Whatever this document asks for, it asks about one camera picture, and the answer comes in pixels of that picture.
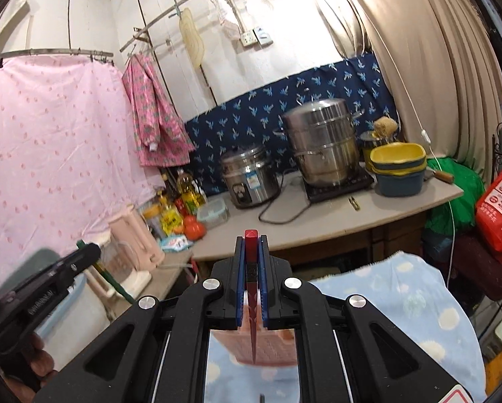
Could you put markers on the light blue plastic bin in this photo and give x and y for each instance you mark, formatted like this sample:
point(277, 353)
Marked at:
point(83, 310)

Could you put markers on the yellow label seasoning packet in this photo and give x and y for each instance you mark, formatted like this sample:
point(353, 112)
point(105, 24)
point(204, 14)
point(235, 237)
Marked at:
point(171, 218)

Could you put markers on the red tomato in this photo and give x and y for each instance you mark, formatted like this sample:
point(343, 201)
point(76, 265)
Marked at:
point(194, 229)

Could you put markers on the cooking oil bottle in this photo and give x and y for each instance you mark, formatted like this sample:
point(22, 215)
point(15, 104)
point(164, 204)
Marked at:
point(189, 191)

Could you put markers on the clear food container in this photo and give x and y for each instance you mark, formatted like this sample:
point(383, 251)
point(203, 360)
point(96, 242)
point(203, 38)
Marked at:
point(213, 212)

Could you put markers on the loofah sponge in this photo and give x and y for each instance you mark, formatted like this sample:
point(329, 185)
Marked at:
point(385, 126)

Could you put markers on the pink perforated utensil basket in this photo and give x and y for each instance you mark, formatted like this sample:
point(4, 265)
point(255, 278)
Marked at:
point(276, 344)

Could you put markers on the red chopstick with black band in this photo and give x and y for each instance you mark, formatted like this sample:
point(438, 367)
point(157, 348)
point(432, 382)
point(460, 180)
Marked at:
point(251, 237)

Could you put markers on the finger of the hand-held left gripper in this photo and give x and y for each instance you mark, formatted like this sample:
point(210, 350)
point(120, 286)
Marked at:
point(79, 256)

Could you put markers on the metal curtain rail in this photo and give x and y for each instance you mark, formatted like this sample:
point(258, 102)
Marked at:
point(45, 52)

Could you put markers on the clear hanging plastic bag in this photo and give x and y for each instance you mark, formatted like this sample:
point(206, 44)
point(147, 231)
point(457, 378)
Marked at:
point(226, 12)

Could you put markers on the pink electric kettle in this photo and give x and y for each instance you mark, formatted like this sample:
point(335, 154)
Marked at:
point(135, 237)

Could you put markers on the navy leaf print cloth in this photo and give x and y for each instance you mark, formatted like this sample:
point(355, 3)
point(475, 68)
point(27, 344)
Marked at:
point(251, 113)

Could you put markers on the beige curtain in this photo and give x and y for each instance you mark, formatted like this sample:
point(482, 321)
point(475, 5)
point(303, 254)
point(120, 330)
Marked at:
point(423, 50)

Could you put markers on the dark sauce bottle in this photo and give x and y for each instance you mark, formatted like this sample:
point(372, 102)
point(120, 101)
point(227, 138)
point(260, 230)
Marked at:
point(170, 187)

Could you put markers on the steel steamer pot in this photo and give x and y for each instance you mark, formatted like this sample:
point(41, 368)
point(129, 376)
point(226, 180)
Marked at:
point(322, 142)

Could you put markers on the blue printed tablecloth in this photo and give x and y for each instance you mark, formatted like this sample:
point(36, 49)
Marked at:
point(393, 302)

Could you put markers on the red printed bag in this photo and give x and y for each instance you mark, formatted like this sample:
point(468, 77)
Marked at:
point(500, 210)

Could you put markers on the green plastic bag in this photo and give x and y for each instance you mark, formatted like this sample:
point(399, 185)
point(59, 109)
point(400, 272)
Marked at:
point(456, 189)

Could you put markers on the person's left hand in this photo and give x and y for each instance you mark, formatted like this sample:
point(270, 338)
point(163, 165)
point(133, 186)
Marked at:
point(39, 363)

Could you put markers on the woven hand fan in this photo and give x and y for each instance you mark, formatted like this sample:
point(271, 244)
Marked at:
point(192, 37)

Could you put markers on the black induction cooktop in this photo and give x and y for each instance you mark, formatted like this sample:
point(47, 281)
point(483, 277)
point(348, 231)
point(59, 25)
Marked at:
point(339, 184)

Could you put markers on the wall socket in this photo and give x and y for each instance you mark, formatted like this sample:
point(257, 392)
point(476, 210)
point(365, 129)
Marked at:
point(256, 37)

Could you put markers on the steel rice cooker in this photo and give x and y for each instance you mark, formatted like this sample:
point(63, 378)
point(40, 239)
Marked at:
point(249, 180)

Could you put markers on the dark metal chair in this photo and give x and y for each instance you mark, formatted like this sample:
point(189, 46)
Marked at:
point(486, 268)

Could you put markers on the pink floral garment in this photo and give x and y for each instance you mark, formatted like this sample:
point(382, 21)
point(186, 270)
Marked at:
point(154, 117)

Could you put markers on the tissue packet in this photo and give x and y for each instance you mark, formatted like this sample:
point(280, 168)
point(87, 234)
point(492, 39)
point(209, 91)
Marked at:
point(175, 243)

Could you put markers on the pink printed curtain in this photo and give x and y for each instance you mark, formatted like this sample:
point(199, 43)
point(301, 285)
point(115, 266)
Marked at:
point(54, 155)

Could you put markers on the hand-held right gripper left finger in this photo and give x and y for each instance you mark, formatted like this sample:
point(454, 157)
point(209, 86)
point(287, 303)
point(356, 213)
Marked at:
point(239, 285)

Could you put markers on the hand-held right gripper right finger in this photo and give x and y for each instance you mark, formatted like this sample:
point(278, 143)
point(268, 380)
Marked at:
point(262, 294)

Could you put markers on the grey countertop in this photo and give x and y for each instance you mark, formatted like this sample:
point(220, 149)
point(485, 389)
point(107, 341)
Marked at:
point(339, 222)

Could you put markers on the yellow plastic basin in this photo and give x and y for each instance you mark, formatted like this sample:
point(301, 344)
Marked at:
point(398, 153)

